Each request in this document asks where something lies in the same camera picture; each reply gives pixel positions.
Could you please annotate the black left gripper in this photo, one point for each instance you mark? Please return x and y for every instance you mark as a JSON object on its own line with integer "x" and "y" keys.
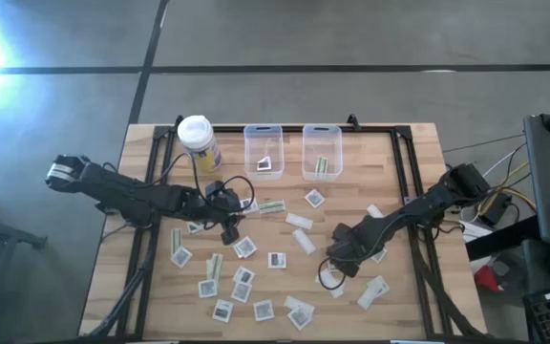
{"x": 208, "y": 208}

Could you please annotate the square printed antiseptic wipe packet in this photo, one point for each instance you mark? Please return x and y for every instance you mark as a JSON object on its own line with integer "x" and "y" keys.
{"x": 264, "y": 164}
{"x": 195, "y": 227}
{"x": 244, "y": 275}
{"x": 263, "y": 310}
{"x": 314, "y": 198}
{"x": 251, "y": 205}
{"x": 300, "y": 317}
{"x": 207, "y": 288}
{"x": 236, "y": 251}
{"x": 247, "y": 246}
{"x": 241, "y": 291}
{"x": 222, "y": 310}
{"x": 277, "y": 260}
{"x": 181, "y": 256}
{"x": 379, "y": 256}

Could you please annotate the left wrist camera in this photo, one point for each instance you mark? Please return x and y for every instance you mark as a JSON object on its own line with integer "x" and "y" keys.
{"x": 215, "y": 188}

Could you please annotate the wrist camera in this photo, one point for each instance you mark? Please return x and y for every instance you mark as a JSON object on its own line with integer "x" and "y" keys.
{"x": 215, "y": 188}
{"x": 346, "y": 269}

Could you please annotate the black power brick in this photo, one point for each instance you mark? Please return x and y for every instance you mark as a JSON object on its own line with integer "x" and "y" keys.
{"x": 494, "y": 210}

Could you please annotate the red object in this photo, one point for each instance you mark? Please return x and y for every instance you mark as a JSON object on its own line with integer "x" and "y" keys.
{"x": 487, "y": 279}

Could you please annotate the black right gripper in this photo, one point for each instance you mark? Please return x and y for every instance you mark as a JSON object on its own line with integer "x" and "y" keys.
{"x": 353, "y": 239}

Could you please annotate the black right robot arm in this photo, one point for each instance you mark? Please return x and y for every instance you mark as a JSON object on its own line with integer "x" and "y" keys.
{"x": 423, "y": 205}

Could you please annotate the black floor stand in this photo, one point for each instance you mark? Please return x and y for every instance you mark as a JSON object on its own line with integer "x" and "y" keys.
{"x": 17, "y": 236}

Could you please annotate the black cart leg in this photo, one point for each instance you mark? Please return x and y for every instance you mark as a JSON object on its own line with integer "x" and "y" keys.
{"x": 499, "y": 239}

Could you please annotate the clear plastic bin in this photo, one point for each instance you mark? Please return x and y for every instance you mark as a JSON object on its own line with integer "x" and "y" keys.
{"x": 323, "y": 143}
{"x": 264, "y": 143}

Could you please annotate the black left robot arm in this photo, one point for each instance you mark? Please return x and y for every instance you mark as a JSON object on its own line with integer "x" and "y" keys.
{"x": 112, "y": 191}

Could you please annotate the yellow disinfecting wipes canister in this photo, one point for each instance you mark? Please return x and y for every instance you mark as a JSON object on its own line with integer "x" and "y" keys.
{"x": 198, "y": 138}

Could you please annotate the white paper sheet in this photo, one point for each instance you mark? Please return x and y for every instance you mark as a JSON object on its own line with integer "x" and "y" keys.
{"x": 475, "y": 231}

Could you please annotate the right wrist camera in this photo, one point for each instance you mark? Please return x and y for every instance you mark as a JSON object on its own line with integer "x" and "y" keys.
{"x": 346, "y": 269}

